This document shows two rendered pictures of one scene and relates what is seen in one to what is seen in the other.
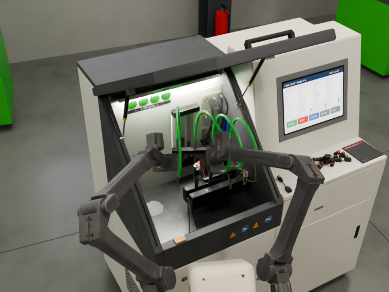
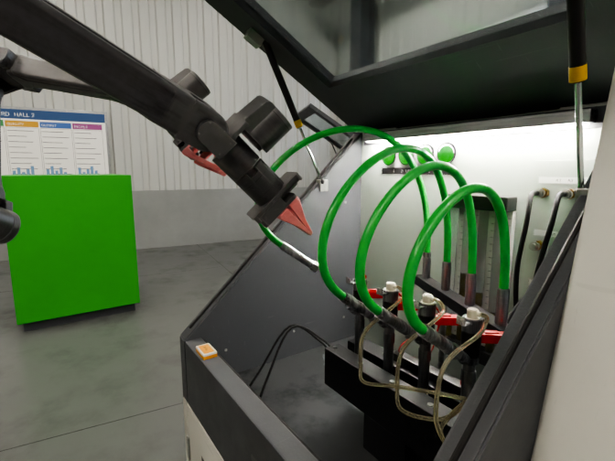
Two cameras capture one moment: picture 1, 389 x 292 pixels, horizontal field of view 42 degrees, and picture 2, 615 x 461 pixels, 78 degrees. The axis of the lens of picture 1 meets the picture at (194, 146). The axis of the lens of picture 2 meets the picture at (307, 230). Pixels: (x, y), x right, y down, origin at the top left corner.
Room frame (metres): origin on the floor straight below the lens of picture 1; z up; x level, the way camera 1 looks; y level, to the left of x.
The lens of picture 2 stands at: (1.72, -0.73, 1.34)
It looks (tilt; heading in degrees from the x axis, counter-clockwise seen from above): 9 degrees down; 85
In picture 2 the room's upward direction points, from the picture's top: straight up
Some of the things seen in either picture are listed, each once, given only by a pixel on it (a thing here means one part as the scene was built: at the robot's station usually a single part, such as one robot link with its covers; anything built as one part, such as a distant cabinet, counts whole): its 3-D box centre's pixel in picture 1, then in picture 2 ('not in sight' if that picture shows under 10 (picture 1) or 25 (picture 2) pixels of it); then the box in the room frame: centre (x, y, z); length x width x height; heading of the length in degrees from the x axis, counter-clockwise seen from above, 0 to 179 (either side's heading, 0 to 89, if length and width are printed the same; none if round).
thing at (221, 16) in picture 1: (222, 26); not in sight; (5.64, -0.31, 0.29); 0.17 x 0.15 x 0.54; 112
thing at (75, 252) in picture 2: not in sight; (73, 242); (-0.20, 3.06, 0.65); 0.95 x 0.86 x 1.30; 30
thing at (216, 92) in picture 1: (212, 113); (560, 246); (2.24, -0.09, 1.20); 0.13 x 0.03 x 0.31; 119
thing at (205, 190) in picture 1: (216, 193); (403, 414); (1.95, -0.12, 0.91); 0.34 x 0.10 x 0.15; 119
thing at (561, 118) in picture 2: (170, 86); (451, 130); (2.12, 0.12, 1.43); 0.54 x 0.03 x 0.02; 119
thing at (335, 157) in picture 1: (330, 158); not in sight; (2.13, -0.73, 1.01); 0.23 x 0.11 x 0.06; 119
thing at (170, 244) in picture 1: (220, 235); (253, 446); (1.69, -0.13, 0.87); 0.62 x 0.04 x 0.16; 119
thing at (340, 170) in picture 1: (324, 166); not in sight; (2.11, -0.69, 0.96); 0.70 x 0.22 x 0.03; 119
